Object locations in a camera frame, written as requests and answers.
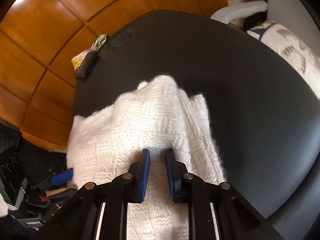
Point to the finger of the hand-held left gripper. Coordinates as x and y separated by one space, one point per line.
62 176
70 192

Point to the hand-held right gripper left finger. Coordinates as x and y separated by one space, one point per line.
145 175

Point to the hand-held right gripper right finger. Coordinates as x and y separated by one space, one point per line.
170 175

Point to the cream knit sweater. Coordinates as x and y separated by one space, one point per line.
140 120

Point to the person's dark clothing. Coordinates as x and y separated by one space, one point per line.
12 230

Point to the black flat device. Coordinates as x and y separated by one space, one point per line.
86 66

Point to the yellow patterned pouch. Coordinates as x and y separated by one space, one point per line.
100 41

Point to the geometric print pillow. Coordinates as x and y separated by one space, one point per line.
295 52

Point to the grey yellow blue sofa chair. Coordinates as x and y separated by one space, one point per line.
287 2

